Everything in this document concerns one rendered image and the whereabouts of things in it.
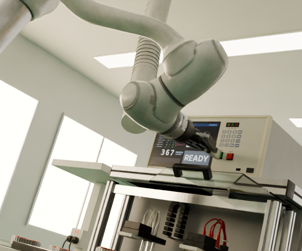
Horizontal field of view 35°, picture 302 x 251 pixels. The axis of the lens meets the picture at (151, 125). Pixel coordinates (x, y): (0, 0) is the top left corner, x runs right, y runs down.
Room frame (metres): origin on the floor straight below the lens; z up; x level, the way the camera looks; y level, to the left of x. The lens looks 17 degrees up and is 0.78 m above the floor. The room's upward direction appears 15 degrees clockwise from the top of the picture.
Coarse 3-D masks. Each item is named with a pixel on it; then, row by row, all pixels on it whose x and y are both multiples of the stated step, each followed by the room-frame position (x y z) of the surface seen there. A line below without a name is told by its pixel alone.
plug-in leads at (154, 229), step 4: (152, 212) 1.61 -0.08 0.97; (144, 216) 1.62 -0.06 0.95; (152, 216) 1.63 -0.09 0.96; (156, 216) 1.59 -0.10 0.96; (144, 220) 1.62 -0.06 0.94; (156, 220) 1.64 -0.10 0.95; (144, 224) 1.61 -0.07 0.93; (148, 224) 1.59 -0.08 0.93; (152, 224) 1.59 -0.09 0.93; (152, 228) 1.58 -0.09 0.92; (156, 228) 1.60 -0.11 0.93; (152, 232) 1.58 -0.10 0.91; (156, 232) 1.60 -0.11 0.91
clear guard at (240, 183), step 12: (168, 168) 1.29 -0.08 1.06; (156, 180) 1.24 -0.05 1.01; (168, 180) 1.22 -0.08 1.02; (180, 180) 1.20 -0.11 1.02; (192, 180) 1.18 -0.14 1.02; (204, 180) 1.16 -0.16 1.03; (216, 180) 1.15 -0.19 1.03; (228, 180) 1.13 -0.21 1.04; (240, 180) 1.20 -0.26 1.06; (252, 180) 1.17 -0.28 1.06; (216, 192) 1.43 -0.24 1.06; (228, 192) 1.39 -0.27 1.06; (240, 192) 1.34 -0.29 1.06; (252, 192) 1.30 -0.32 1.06; (264, 192) 1.26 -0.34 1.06
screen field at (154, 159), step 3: (153, 159) 1.64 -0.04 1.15; (156, 159) 1.63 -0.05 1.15; (159, 159) 1.62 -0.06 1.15; (162, 159) 1.61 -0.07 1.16; (165, 159) 1.60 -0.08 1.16; (168, 159) 1.59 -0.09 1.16; (171, 159) 1.59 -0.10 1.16; (174, 159) 1.58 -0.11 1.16; (177, 159) 1.57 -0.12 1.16; (171, 162) 1.58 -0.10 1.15; (174, 162) 1.58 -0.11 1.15; (177, 162) 1.57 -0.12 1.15
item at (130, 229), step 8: (128, 224) 1.55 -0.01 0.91; (136, 224) 1.53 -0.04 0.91; (120, 232) 1.53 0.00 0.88; (128, 232) 1.54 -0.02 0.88; (136, 232) 1.52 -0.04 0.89; (144, 232) 1.53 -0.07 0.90; (144, 240) 1.62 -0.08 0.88; (152, 240) 1.57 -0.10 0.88; (160, 240) 1.60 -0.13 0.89; (152, 248) 1.59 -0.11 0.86
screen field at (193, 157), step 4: (184, 152) 1.55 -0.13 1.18; (188, 152) 1.54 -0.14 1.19; (192, 152) 1.53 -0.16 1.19; (196, 152) 1.52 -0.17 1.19; (200, 152) 1.51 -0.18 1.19; (204, 152) 1.50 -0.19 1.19; (184, 156) 1.55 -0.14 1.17; (188, 156) 1.54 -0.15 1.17; (192, 156) 1.53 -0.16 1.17; (196, 156) 1.52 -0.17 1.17; (200, 156) 1.51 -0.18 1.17; (204, 156) 1.50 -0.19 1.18; (208, 156) 1.49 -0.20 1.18; (184, 160) 1.55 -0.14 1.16; (188, 160) 1.54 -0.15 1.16; (192, 160) 1.53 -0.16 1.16; (196, 160) 1.52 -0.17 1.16; (200, 160) 1.51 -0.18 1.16; (204, 160) 1.50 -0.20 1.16; (208, 160) 1.49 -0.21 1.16; (200, 164) 1.50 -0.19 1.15; (204, 164) 1.49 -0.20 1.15
